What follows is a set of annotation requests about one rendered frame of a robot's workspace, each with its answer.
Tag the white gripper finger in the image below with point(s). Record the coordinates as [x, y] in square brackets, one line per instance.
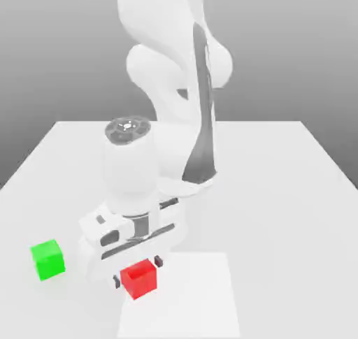
[158, 261]
[116, 282]

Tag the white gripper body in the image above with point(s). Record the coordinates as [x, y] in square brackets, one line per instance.
[167, 238]

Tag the small red cube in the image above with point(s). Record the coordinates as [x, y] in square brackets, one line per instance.
[139, 281]

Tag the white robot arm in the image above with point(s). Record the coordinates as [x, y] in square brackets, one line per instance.
[131, 171]

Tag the small green cube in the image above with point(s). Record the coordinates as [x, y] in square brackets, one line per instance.
[49, 260]

